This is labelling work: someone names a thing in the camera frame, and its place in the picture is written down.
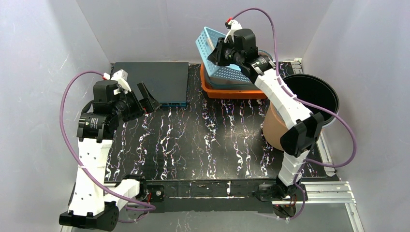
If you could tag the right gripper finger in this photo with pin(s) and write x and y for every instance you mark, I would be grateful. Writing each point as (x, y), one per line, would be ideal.
(221, 42)
(214, 57)

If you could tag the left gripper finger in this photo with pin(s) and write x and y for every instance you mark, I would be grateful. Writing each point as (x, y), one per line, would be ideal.
(150, 105)
(145, 93)

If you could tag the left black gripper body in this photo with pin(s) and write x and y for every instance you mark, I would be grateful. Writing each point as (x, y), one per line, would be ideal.
(139, 104)

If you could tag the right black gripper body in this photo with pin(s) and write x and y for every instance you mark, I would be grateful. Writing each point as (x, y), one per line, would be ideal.
(219, 53)

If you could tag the light blue perforated basket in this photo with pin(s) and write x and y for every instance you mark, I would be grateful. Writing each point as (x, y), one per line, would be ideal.
(210, 50)

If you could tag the dark teal transparent container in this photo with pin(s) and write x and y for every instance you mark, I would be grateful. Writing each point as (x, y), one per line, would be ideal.
(225, 77)

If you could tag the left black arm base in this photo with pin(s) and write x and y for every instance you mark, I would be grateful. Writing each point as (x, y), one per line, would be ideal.
(153, 193)

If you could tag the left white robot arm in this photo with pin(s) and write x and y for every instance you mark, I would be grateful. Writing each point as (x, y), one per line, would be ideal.
(93, 205)

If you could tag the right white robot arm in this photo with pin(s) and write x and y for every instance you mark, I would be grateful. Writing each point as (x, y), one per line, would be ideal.
(239, 48)

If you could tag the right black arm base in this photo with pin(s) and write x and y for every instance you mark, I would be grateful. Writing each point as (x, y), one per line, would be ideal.
(288, 201)

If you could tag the orange plastic tray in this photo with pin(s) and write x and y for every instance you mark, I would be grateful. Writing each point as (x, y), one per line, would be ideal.
(228, 94)

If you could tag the dark blue network switch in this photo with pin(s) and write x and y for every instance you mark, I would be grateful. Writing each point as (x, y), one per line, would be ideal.
(167, 82)

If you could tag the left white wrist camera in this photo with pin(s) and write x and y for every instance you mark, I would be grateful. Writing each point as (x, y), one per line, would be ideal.
(121, 78)

